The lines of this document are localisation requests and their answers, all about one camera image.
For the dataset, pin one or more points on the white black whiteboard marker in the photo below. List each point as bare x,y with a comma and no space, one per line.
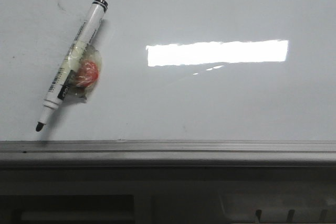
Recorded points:
70,65

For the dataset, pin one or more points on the white whiteboard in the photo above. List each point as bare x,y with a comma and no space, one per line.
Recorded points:
175,70

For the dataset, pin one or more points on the grey aluminium whiteboard tray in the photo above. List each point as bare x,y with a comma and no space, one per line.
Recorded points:
167,153

